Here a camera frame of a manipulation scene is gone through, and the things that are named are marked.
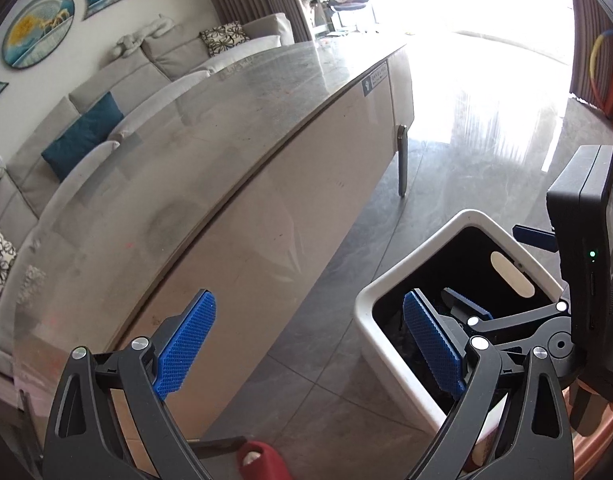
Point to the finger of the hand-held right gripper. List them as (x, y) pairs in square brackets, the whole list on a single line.
[(469, 305), (534, 237)]

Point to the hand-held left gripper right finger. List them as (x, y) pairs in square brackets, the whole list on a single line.
[(431, 345)]

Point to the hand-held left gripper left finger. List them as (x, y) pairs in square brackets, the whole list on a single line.
[(186, 345)]

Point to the white trash bin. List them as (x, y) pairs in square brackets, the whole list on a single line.
[(386, 345)]

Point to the person's right forearm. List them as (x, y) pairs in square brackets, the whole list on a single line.
[(589, 460)]

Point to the red plastic object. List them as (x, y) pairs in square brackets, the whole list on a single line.
[(261, 462)]

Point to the colourful hoop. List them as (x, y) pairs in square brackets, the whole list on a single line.
[(593, 67)]

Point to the grey stone coffee table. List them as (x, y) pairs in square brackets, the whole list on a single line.
[(186, 150)]

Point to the table label sticker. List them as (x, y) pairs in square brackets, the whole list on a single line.
[(375, 78)]

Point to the teal cushion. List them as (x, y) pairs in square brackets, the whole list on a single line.
[(81, 137)]

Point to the grey sectional sofa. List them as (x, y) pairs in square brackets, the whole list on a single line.
[(171, 55)]

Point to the office chair with clothes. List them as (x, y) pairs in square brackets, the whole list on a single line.
[(349, 2)]

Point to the small floral cushion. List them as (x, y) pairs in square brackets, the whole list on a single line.
[(225, 38)]

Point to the grey plush toy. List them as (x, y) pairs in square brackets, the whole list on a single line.
[(141, 35)]

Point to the round wall painting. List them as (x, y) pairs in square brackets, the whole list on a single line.
[(39, 30)]

